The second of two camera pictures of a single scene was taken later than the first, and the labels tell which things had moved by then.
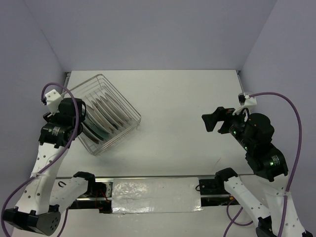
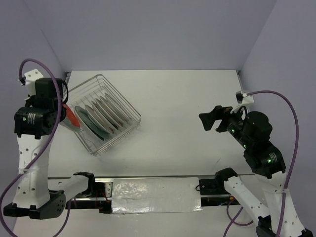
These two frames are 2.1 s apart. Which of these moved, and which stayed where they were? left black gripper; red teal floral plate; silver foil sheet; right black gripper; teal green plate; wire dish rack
Moved: red teal floral plate; left black gripper
Stayed: teal green plate; right black gripper; silver foil sheet; wire dish rack
